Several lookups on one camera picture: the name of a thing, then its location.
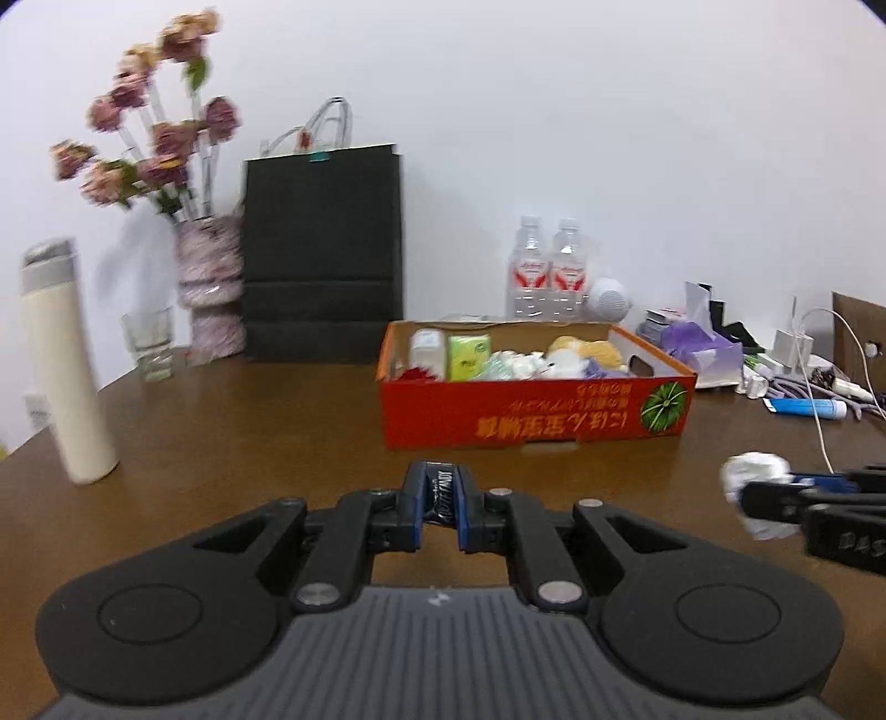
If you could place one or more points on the left clear water bottle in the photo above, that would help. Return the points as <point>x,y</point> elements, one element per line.
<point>527,284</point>

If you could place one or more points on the clear cotton swab box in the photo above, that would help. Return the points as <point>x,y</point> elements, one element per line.
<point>428,352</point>

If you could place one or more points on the dried pink flower bouquet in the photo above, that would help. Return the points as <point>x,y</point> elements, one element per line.
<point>170,163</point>

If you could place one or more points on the white small bottle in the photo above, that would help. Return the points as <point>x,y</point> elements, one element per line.
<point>753,385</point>

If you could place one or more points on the pink white textured vase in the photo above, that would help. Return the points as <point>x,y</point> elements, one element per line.
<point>210,286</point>

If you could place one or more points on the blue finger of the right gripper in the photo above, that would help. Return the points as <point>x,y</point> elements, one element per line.
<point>863,480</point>
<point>776,502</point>

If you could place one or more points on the red orange cardboard box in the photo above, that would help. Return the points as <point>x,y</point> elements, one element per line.
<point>422,413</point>

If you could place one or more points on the clear water bottle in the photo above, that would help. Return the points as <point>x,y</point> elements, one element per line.
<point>527,284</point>
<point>568,272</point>

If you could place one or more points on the purple mesh drawstring pouch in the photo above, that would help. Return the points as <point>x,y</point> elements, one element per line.
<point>595,370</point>

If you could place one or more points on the blue white tube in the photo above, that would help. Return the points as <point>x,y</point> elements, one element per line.
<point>822,409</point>

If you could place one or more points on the red fabric flower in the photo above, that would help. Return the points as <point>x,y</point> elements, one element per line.
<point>416,375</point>

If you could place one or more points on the cream thermos bottle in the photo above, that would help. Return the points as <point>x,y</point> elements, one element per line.
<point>54,321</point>

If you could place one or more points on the black paper shopping bag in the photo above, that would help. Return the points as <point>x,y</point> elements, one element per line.
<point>322,245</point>

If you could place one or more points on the right clear water bottle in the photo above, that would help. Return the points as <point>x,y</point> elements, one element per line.
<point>568,272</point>

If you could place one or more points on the yellow white plush toy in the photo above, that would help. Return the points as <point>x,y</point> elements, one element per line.
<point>603,353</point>

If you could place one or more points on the purple tissue pack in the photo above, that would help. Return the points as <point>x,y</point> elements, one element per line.
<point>686,335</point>

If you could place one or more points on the clear drinking glass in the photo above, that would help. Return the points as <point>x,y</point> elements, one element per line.
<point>149,336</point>

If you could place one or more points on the green yellow tissue packet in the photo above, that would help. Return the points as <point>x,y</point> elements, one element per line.
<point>466,356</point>

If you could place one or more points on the small black packet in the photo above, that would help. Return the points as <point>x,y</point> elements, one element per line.
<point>441,495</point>

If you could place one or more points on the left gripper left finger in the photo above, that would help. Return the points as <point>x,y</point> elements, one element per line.
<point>411,507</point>

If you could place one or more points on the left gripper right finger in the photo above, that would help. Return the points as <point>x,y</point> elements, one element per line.
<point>469,513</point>

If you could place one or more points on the white charger plug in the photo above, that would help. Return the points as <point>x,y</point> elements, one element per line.
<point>792,347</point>

